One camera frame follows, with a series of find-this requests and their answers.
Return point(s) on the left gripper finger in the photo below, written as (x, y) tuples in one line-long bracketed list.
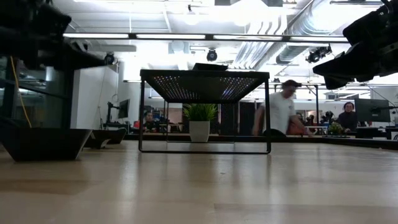
[(88, 62)]

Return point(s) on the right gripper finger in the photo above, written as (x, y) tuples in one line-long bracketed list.
[(339, 67)]

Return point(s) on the black wavy square mini plate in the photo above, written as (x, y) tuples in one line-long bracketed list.
[(113, 135), (43, 144)]

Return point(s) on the black ceiling track light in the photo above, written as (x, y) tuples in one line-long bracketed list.
[(317, 55)]

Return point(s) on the person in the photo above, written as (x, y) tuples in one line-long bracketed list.
[(347, 119), (280, 109), (150, 122)]

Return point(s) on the black computer monitor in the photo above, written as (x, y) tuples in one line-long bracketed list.
[(124, 109), (372, 110)]

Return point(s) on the dark glass cabinet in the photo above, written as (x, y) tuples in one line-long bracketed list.
[(46, 105)]

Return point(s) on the small green desk plant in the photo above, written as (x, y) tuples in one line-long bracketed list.
[(335, 128)]

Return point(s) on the overhead light bar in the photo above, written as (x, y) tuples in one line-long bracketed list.
[(171, 36)]

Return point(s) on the black office chair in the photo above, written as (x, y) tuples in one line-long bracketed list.
[(274, 132)]

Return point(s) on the black room divider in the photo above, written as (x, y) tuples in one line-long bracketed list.
[(239, 118)]

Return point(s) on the black perforated metal rack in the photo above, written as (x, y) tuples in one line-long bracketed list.
[(202, 87)]

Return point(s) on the green plant in white pot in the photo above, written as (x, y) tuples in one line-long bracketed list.
[(199, 130)]

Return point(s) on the black aluminium table frame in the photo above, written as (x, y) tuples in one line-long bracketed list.
[(342, 142)]

